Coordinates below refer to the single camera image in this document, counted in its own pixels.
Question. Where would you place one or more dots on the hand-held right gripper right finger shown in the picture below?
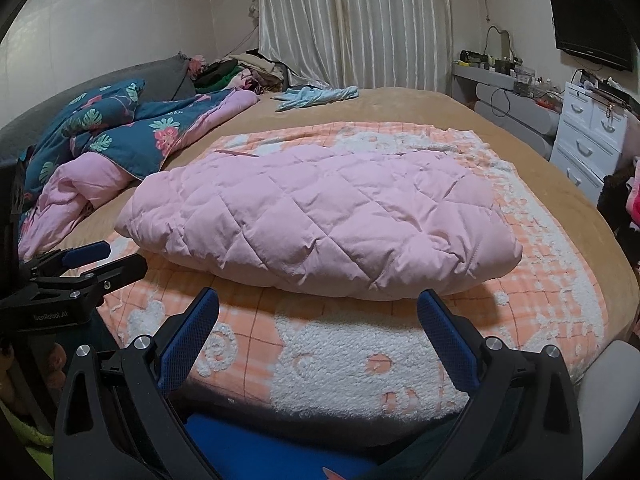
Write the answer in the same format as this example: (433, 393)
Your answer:
(445, 340)

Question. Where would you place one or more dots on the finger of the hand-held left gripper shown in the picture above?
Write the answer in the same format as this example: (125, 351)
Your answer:
(85, 254)
(115, 272)

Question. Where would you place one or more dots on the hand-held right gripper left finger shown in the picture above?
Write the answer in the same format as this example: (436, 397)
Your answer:
(187, 350)

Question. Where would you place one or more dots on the pink quilted jacket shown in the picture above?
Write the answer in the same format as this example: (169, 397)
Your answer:
(310, 220)

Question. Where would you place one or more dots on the pile of clothes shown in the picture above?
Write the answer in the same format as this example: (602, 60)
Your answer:
(235, 72)

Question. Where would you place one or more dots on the person's left hand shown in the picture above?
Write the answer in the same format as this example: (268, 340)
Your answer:
(57, 362)

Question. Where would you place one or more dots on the orange checked fleece blanket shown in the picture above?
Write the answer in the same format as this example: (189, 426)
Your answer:
(350, 355)

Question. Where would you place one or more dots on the yellow-green cloth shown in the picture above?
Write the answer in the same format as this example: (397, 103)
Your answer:
(27, 435)

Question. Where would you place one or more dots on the teal floral duvet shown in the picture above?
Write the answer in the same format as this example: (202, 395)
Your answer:
(125, 130)

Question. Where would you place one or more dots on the person's blue clothing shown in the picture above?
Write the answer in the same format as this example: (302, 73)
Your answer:
(280, 447)

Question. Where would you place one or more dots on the grey headboard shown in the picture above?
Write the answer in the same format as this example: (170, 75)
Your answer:
(100, 80)

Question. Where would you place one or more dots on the dark cloth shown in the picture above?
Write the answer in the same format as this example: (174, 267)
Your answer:
(617, 210)

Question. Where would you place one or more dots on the pink patterned cloth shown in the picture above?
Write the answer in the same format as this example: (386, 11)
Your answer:
(635, 195)

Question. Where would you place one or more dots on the bed with tan cover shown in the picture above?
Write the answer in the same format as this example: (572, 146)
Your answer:
(400, 105)

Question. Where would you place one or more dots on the white drawer chest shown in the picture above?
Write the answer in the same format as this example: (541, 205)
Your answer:
(585, 135)

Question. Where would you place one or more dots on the light blue cloth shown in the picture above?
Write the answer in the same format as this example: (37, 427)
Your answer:
(315, 96)

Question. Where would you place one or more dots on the small table mirror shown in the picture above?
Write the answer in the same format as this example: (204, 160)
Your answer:
(499, 45)

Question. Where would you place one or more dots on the white striped curtain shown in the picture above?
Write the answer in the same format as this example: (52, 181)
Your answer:
(360, 20)

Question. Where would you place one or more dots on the black television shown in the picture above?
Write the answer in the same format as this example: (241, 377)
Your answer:
(590, 30)

